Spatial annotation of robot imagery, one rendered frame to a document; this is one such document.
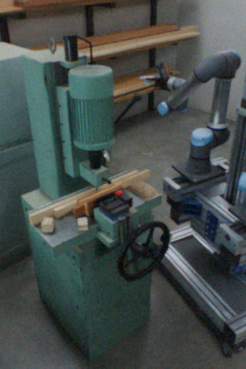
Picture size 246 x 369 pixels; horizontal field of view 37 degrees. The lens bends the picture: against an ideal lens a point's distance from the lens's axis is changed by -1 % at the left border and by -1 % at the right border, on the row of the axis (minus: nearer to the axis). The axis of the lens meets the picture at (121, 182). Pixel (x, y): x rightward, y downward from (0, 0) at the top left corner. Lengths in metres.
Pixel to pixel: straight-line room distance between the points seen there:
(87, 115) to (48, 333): 1.39
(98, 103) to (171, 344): 1.45
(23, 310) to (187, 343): 1.02
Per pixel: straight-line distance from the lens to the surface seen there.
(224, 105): 2.11
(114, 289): 1.93
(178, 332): 2.35
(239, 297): 2.30
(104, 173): 1.64
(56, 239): 1.54
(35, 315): 2.47
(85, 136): 1.51
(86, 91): 1.43
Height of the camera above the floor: 1.89
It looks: 32 degrees down
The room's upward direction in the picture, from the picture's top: 1 degrees counter-clockwise
